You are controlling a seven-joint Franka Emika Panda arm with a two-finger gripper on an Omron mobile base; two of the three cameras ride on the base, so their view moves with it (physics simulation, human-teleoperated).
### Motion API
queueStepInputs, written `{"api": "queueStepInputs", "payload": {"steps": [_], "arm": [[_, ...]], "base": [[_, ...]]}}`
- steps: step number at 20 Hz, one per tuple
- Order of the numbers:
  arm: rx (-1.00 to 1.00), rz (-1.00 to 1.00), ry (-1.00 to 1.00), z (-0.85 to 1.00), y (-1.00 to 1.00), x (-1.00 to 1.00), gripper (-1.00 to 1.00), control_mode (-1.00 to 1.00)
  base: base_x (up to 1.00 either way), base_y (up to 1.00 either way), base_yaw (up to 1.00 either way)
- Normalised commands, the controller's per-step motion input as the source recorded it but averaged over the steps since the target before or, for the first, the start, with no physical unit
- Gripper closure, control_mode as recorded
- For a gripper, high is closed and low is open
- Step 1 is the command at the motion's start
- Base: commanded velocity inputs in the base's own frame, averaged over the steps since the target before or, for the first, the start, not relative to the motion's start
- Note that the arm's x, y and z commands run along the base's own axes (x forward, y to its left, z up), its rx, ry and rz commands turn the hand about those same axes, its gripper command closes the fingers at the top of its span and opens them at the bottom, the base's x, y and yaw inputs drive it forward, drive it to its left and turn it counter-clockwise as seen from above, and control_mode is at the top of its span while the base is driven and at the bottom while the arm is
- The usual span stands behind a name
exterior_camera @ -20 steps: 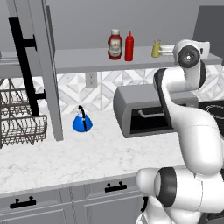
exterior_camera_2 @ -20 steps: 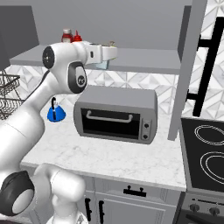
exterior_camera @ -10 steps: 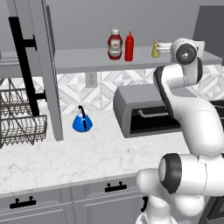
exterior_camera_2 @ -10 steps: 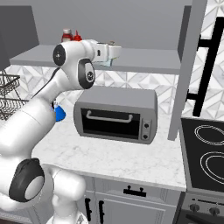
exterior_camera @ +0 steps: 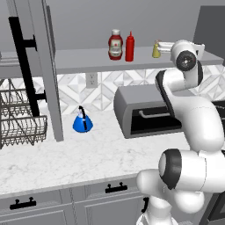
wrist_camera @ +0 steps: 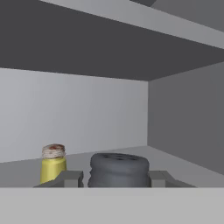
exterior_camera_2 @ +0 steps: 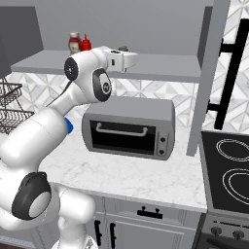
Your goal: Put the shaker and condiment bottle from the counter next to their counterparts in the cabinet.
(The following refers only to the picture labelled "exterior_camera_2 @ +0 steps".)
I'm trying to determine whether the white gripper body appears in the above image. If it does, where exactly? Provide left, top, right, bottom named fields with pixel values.
left=121, top=52, right=139, bottom=74

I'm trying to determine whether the red condiment bottle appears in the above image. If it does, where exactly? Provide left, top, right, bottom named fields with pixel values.
left=80, top=33, right=92, bottom=53

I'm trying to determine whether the red shaker with grey cap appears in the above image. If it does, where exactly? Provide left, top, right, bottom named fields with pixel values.
left=67, top=30, right=82, bottom=55

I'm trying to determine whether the grey cabinet door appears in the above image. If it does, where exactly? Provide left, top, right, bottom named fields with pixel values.
left=0, top=6, right=45, bottom=79
left=186, top=0, right=231, bottom=158

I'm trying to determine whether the grey toaster oven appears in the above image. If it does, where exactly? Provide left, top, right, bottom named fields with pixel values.
left=81, top=95, right=177, bottom=161

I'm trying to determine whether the black hob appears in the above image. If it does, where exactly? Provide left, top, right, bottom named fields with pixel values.
left=199, top=129, right=249, bottom=219

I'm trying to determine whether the grey cupboard door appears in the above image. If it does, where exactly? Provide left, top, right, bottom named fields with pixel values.
left=104, top=219, right=196, bottom=249
left=85, top=194, right=107, bottom=249

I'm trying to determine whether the grey drawer front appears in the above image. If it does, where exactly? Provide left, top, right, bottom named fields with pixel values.
left=104, top=196, right=202, bottom=230

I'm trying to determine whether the grey oven with knobs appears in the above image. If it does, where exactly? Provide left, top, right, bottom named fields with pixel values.
left=194, top=212, right=249, bottom=249

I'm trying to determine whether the grey open wall cabinet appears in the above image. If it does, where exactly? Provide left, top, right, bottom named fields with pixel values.
left=10, top=0, right=215, bottom=84

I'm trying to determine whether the grey toaster oven handle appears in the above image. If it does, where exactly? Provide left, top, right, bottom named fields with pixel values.
left=94, top=122, right=149, bottom=137

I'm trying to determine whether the dark wire stand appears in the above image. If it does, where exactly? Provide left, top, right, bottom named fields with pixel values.
left=0, top=77, right=36, bottom=136

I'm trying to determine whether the black drawer handle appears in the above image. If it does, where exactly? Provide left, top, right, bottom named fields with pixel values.
left=136, top=205, right=164, bottom=220

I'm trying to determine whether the black cupboard door handle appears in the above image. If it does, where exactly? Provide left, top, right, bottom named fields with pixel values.
left=93, top=219, right=103, bottom=247
left=109, top=222, right=118, bottom=249

